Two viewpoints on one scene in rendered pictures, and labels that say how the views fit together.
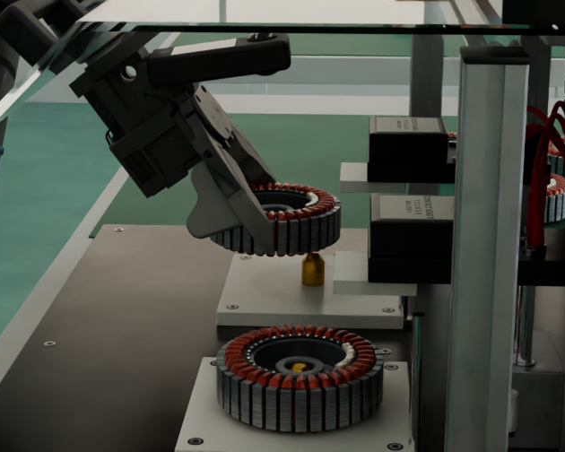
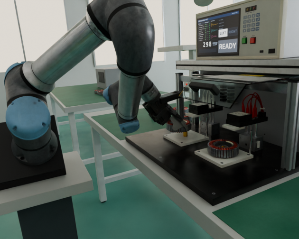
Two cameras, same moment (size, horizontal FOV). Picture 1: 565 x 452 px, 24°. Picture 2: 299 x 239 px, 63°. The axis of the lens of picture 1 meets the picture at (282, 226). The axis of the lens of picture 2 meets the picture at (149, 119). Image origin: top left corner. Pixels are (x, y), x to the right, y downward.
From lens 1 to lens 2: 0.67 m
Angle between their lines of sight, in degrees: 28
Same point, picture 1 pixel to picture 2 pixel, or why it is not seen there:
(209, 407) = (212, 157)
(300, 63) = (95, 104)
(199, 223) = (175, 128)
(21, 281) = not seen: hidden behind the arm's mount
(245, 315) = (185, 143)
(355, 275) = (235, 127)
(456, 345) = (293, 129)
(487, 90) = (296, 87)
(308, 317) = (195, 141)
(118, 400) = (191, 161)
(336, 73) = (102, 105)
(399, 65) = not seen: hidden behind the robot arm
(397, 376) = not seen: hidden behind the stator
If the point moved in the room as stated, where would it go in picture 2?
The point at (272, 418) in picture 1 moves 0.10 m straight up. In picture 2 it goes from (230, 155) to (231, 127)
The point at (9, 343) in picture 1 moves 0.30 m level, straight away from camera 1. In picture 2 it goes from (144, 160) to (102, 143)
